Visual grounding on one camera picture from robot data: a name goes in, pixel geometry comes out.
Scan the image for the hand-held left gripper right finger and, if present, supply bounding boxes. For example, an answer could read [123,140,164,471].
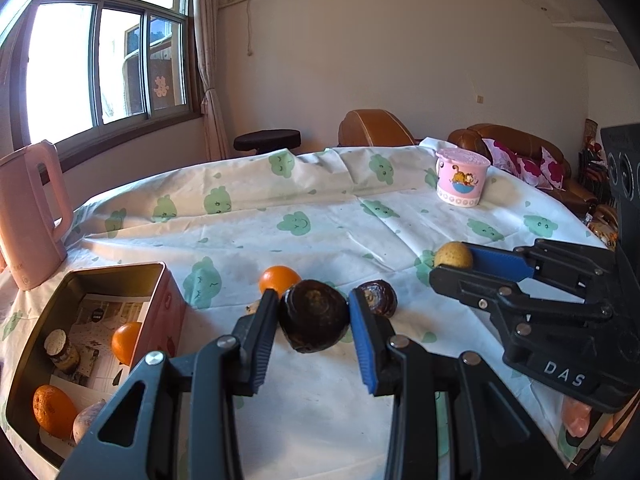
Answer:
[348,287,571,480]

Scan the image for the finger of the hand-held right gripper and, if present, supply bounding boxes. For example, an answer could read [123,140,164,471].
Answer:
[470,238,620,307]
[429,265,615,356]

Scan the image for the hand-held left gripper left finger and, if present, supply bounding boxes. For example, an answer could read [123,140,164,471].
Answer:
[57,287,281,480]

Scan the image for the dark water chestnut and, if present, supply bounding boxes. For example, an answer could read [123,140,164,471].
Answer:
[361,281,399,319]
[278,279,351,355]

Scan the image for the small smooth orange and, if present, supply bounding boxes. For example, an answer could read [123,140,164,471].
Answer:
[258,265,302,298]

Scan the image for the pink tin box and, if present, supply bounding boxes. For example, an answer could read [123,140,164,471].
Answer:
[4,261,187,471]

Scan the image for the rough-skinned orange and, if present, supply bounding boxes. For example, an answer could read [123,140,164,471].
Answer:
[32,385,78,439]

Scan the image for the person's right hand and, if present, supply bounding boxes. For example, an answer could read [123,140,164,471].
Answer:
[561,394,592,437]

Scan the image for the pink cartoon cup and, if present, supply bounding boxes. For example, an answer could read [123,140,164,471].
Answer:
[434,148,492,207]

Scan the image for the pink floral pillow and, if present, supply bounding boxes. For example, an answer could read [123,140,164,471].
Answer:
[482,139,526,176]
[520,147,566,191]

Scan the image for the white green-print tablecloth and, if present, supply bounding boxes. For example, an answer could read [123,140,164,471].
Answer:
[0,137,616,480]

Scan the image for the brown leather sofa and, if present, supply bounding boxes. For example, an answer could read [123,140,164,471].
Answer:
[447,123,598,216]

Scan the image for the printed paper leaflet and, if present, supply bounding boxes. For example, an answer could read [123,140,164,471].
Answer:
[37,294,151,456]

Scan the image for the brown leather armchair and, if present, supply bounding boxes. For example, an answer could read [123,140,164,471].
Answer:
[338,109,418,148]

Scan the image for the black round stool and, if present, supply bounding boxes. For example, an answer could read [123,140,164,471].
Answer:
[233,130,302,155]

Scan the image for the narrow beige curtain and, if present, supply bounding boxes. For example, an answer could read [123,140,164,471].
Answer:
[192,0,233,163]

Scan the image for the pink electric kettle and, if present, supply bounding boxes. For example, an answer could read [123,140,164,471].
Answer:
[0,140,74,292]

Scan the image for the sliding window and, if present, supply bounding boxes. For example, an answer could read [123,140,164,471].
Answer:
[0,0,201,156]

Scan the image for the hanging cord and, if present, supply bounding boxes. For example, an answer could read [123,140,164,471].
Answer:
[245,0,256,56]

